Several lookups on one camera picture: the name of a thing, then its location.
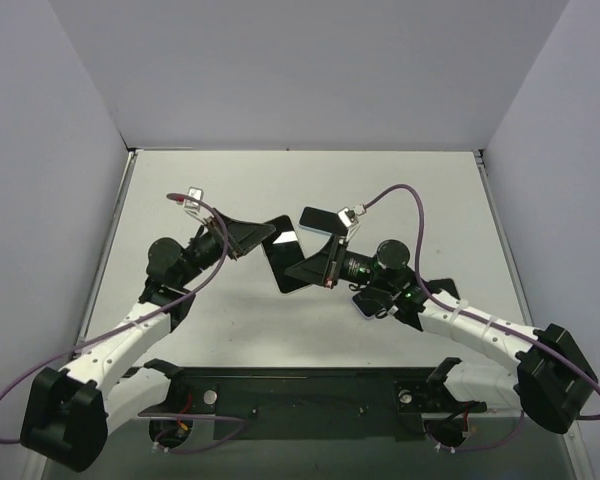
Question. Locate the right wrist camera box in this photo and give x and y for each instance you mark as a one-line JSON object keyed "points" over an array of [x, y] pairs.
{"points": [[350, 220]]}

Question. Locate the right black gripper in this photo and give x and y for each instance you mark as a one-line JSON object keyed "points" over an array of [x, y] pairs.
{"points": [[333, 263]]}

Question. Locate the beige phone case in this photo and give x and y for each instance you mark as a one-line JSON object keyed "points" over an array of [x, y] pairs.
{"points": [[285, 285]]}

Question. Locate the light blue phone case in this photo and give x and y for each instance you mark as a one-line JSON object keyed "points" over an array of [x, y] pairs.
{"points": [[315, 230]]}

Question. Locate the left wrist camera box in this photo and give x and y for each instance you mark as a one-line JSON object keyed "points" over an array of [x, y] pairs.
{"points": [[191, 203]]}

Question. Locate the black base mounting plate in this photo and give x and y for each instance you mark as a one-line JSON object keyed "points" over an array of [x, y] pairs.
{"points": [[314, 403]]}

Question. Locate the aluminium frame rail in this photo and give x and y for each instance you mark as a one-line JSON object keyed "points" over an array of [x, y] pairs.
{"points": [[106, 249]]}

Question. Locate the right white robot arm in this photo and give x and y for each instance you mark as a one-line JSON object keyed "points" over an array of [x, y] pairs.
{"points": [[539, 372]]}

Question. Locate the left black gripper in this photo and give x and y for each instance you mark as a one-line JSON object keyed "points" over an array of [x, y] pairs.
{"points": [[222, 236]]}

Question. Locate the phone in lavender case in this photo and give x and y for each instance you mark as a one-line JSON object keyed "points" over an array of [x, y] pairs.
{"points": [[368, 307]]}

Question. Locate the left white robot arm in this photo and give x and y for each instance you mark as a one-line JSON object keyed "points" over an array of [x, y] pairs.
{"points": [[71, 411]]}

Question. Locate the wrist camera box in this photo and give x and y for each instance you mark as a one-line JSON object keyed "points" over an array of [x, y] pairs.
{"points": [[191, 203], [350, 220]]}

